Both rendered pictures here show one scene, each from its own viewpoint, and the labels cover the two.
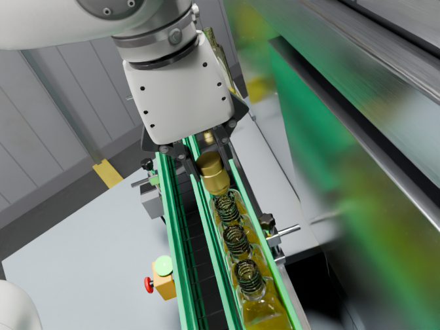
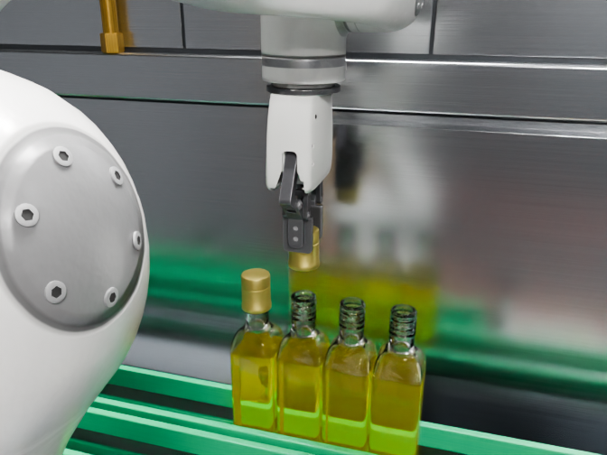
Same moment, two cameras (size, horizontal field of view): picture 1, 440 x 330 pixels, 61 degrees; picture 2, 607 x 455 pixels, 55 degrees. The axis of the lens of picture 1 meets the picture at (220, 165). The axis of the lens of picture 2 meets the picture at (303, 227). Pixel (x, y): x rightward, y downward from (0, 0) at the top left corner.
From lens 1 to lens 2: 63 cm
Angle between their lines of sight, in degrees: 65
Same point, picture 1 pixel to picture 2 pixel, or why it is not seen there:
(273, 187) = not seen: hidden behind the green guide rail
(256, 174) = not seen: hidden behind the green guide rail
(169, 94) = (324, 127)
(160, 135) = (313, 177)
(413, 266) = (532, 189)
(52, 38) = (396, 15)
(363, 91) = (470, 95)
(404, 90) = (517, 73)
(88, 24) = (410, 12)
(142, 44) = (339, 64)
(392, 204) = (510, 154)
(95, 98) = not seen: outside the picture
